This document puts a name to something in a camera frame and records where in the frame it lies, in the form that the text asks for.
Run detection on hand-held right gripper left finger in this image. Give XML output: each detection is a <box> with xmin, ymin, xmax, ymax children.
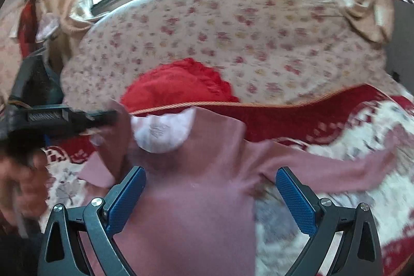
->
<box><xmin>38</xmin><ymin>165</ymin><xmax>147</xmax><ymax>276</ymax></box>

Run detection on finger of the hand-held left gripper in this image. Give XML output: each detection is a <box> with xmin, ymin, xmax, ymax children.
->
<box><xmin>69</xmin><ymin>109</ymin><xmax>117</xmax><ymax>135</ymax></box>

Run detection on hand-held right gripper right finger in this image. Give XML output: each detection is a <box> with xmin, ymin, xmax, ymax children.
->
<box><xmin>276</xmin><ymin>166</ymin><xmax>383</xmax><ymax>276</ymax></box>

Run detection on pink long-sleeved shirt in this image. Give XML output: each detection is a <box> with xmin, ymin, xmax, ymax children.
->
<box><xmin>76</xmin><ymin>98</ymin><xmax>405</xmax><ymax>276</ymax></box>

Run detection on person's left hand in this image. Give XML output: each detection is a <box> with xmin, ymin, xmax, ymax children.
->
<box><xmin>0</xmin><ymin>147</ymin><xmax>53</xmax><ymax>233</ymax></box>

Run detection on pink floral cover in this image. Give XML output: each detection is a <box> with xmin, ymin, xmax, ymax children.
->
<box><xmin>0</xmin><ymin>9</ymin><xmax>25</xmax><ymax>99</ymax></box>

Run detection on red ruffled cloth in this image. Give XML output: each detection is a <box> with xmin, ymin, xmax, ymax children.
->
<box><xmin>120</xmin><ymin>58</ymin><xmax>240</xmax><ymax>115</ymax></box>

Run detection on pale pink cloth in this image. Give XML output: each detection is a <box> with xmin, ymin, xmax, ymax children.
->
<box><xmin>35</xmin><ymin>13</ymin><xmax>63</xmax><ymax>41</ymax></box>

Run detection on red hanging garment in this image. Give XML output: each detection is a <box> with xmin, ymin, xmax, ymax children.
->
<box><xmin>17</xmin><ymin>0</ymin><xmax>42</xmax><ymax>59</ymax></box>

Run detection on red and white patterned blanket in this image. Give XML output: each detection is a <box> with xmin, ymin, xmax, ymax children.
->
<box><xmin>39</xmin><ymin>84</ymin><xmax>414</xmax><ymax>276</ymax></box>

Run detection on floral quilt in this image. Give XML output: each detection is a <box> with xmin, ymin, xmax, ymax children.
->
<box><xmin>60</xmin><ymin>0</ymin><xmax>402</xmax><ymax>113</ymax></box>

